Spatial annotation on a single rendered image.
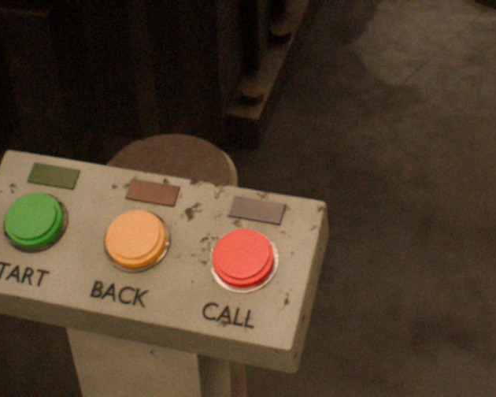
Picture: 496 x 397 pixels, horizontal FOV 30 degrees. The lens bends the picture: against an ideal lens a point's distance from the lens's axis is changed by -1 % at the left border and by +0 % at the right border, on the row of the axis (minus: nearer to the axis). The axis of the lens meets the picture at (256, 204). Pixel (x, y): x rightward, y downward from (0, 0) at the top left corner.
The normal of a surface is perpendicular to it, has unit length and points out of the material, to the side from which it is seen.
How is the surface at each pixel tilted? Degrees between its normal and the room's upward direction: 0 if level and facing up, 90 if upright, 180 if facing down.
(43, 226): 20
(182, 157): 0
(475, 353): 0
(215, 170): 0
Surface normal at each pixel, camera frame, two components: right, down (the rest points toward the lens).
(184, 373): -0.26, 0.66
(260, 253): -0.11, -0.47
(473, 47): -0.02, -0.74
